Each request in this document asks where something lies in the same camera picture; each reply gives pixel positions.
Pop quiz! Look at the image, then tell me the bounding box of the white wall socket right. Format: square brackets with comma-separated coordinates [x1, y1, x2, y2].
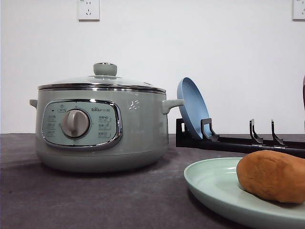
[293, 0, 305, 22]

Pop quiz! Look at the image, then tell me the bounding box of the grey table cloth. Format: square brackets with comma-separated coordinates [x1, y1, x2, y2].
[0, 133, 256, 229]

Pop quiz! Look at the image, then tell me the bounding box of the white wall socket left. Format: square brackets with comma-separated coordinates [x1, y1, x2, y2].
[77, 0, 100, 22]

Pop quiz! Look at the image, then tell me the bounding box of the white wall socket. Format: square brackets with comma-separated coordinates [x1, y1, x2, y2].
[293, 0, 305, 22]
[77, 0, 100, 22]

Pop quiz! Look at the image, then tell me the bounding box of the green plate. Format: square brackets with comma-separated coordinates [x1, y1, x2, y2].
[183, 157, 305, 229]

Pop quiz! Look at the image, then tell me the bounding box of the brown potato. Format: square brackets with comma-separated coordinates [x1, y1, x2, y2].
[236, 150, 305, 203]

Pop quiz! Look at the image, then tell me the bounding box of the black plate rack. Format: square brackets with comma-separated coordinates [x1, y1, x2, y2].
[176, 118, 305, 156]

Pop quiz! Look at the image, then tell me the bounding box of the green electric steamer pot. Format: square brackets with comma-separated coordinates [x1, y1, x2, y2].
[29, 90, 184, 172]

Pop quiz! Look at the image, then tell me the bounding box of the blue plate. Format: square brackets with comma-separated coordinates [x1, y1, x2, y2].
[177, 77, 212, 139]

